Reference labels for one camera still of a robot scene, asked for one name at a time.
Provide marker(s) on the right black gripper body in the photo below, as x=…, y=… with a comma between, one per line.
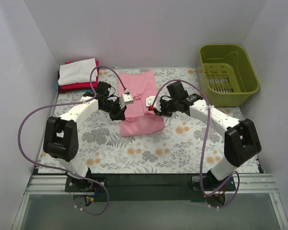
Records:
x=162, y=109

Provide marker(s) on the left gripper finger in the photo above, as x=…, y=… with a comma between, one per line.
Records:
x=122, y=113
x=115, y=117

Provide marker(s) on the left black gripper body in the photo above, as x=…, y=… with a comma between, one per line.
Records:
x=117, y=111

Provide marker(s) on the pink t shirt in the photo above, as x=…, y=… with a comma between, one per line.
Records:
x=139, y=120

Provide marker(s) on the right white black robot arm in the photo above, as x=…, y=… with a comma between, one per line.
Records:
x=241, y=141

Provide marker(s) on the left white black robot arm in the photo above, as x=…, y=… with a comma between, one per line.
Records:
x=61, y=134

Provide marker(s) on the white folded t shirt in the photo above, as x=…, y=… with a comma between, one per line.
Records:
x=76, y=72

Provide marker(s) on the dark red folded t shirt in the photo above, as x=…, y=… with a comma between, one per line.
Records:
x=62, y=91

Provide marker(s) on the green plastic basket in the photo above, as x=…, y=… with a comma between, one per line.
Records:
x=226, y=75

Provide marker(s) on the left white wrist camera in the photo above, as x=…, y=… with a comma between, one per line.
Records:
x=126, y=99

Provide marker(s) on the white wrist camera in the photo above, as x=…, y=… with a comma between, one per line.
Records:
x=150, y=103
x=126, y=99

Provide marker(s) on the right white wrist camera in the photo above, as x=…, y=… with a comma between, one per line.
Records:
x=150, y=103

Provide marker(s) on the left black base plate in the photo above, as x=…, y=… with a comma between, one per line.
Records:
x=81, y=185

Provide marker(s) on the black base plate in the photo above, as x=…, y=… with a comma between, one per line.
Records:
x=81, y=185
x=210, y=184

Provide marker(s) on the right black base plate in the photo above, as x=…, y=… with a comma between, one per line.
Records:
x=210, y=184

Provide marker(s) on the aluminium frame rail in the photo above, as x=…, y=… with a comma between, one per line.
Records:
x=250, y=183

